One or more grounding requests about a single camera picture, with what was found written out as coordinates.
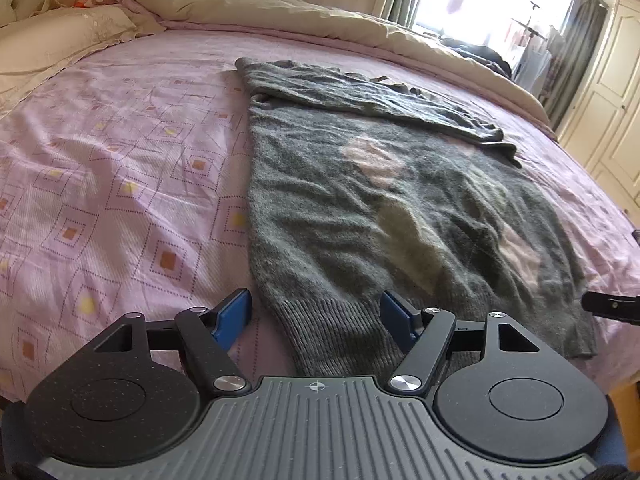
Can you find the clothes drying rack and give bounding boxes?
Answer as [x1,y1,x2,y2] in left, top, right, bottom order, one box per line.
[510,0,568,96]

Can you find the beige duvet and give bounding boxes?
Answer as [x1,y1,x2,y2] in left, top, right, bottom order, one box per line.
[116,0,560,142]

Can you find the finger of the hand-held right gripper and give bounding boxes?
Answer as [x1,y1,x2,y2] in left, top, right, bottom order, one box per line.
[581,291,640,322]

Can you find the dark clothes pile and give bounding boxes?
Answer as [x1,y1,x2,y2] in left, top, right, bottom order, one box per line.
[440,37,513,78]

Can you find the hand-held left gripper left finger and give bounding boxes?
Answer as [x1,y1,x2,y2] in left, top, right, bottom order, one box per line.
[93,287,252,397]

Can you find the grey window curtain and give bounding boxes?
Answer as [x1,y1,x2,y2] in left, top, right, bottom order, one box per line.
[381,0,608,116]

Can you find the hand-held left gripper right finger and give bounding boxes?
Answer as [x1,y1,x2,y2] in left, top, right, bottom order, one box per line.
[379,290,543,397]

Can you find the pink patterned bed sheet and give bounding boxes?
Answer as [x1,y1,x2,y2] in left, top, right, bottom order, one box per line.
[0,0,640,403]

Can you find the grey argyle knit sweater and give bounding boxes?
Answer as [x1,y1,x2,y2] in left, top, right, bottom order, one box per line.
[235,58,598,377]

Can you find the cream panelled wardrobe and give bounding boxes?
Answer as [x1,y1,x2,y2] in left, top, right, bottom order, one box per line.
[555,0,640,211]

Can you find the beige embroidered pillow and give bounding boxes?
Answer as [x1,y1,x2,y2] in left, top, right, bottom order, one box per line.
[0,4,166,120]

